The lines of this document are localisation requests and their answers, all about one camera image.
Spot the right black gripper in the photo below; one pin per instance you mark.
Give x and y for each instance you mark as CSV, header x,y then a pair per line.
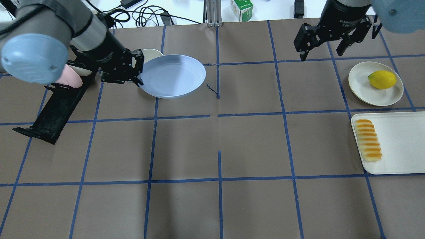
x,y
343,16

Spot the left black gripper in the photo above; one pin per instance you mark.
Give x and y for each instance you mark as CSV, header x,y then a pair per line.
x,y
105,53

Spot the blue plate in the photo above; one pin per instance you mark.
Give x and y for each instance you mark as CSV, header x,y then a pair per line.
x,y
172,76

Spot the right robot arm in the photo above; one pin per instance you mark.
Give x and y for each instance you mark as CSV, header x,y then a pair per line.
x,y
398,16

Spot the cream plate in rack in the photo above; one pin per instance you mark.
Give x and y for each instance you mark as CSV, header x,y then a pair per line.
x,y
81,71

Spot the cream plate with lemon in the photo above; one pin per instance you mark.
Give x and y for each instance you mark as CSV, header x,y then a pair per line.
x,y
361,88

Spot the pink plate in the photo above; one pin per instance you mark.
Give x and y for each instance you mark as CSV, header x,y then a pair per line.
x,y
70,78

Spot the sliced bread loaf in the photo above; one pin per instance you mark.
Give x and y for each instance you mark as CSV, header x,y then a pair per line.
x,y
367,140

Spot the cream bowl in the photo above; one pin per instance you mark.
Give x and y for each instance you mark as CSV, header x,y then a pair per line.
x,y
151,54

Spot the yellow lemon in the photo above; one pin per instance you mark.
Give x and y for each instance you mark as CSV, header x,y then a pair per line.
x,y
382,79

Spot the black power adapter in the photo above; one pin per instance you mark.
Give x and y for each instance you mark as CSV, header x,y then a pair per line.
x,y
129,3

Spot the black dish rack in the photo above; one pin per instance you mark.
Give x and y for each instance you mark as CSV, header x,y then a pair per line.
x,y
60,106

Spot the green white carton box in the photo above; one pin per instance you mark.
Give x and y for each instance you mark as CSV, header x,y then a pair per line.
x,y
242,9

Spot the white rectangular tray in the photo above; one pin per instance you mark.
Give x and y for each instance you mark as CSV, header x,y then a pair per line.
x,y
402,139

